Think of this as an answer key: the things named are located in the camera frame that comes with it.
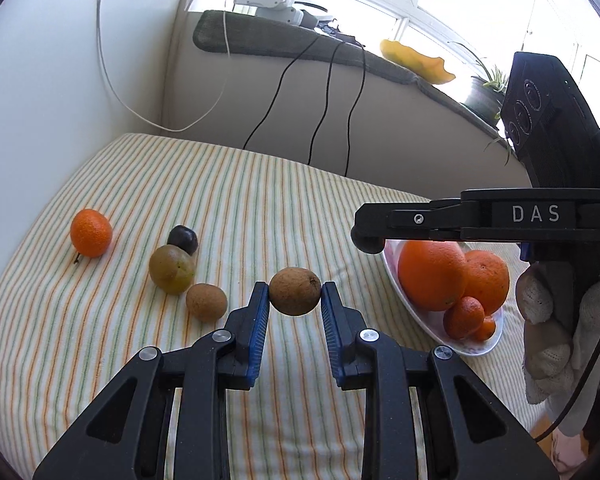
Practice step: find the potted spider plant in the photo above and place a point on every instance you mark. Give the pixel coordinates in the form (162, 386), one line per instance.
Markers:
(487, 91)

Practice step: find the brown longan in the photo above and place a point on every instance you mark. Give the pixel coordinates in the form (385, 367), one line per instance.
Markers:
(207, 303)
(294, 291)

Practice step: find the grey windowsill mat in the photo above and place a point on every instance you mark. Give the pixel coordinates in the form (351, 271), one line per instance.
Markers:
(220, 32)

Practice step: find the floral white plate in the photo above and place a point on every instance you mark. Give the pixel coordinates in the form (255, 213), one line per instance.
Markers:
(432, 322)

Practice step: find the green-brown plum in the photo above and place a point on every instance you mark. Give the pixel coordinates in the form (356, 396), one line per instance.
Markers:
(171, 269)

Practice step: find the dark plum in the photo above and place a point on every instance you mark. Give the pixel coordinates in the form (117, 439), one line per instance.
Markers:
(184, 238)

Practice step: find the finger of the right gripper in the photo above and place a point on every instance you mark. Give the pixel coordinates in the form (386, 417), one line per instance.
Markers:
(375, 223)

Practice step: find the large round orange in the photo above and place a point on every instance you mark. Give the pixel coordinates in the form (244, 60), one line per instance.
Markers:
(488, 279)

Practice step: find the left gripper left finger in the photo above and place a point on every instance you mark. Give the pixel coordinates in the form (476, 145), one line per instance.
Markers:
(123, 433)

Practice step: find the large oval orange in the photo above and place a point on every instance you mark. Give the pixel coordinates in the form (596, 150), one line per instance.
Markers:
(434, 275)

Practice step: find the small tangerine with stem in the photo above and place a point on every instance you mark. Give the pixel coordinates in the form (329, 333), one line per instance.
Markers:
(90, 233)

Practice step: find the black tracking camera right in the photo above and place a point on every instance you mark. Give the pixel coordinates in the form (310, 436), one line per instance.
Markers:
(553, 130)

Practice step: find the tiny kumquat orange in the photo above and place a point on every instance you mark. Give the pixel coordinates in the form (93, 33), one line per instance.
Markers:
(486, 330)

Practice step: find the medium mandarin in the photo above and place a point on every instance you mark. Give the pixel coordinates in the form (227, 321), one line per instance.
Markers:
(464, 318)

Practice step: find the striped towel cloth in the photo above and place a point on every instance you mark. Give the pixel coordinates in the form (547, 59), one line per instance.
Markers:
(153, 242)

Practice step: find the white gloved right hand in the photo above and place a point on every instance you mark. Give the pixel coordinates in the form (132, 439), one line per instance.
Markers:
(554, 358)

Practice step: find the white power strip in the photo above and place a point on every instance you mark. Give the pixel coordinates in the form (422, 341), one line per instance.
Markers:
(282, 11)

